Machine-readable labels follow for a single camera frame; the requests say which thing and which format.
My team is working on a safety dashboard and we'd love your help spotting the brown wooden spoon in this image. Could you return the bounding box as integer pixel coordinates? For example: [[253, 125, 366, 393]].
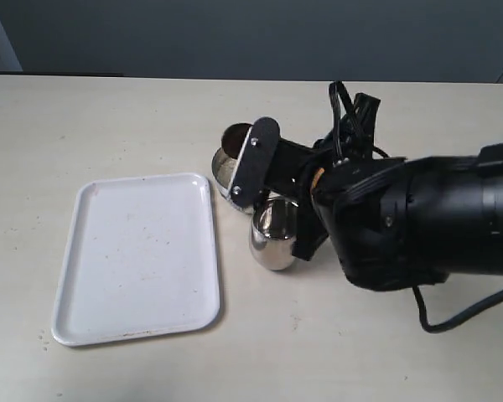
[[221, 122, 252, 159]]

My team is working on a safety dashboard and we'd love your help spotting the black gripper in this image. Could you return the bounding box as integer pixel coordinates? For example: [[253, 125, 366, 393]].
[[293, 158, 448, 291]]

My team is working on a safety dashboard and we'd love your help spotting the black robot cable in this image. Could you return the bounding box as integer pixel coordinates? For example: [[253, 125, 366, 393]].
[[314, 80, 503, 334]]

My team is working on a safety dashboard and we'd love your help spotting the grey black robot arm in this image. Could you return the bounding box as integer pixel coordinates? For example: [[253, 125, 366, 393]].
[[292, 143, 503, 291]]

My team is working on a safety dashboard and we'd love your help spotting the steel bowl of rice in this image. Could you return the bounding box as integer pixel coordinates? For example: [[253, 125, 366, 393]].
[[211, 147, 253, 215]]

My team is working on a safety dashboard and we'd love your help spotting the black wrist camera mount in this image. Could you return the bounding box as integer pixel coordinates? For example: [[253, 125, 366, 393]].
[[229, 117, 319, 209]]

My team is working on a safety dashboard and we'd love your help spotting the white rectangular tray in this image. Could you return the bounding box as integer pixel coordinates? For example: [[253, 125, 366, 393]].
[[51, 173, 220, 347]]

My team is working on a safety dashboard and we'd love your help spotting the steel cup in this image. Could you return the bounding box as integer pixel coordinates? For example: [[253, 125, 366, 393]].
[[249, 197, 298, 271]]

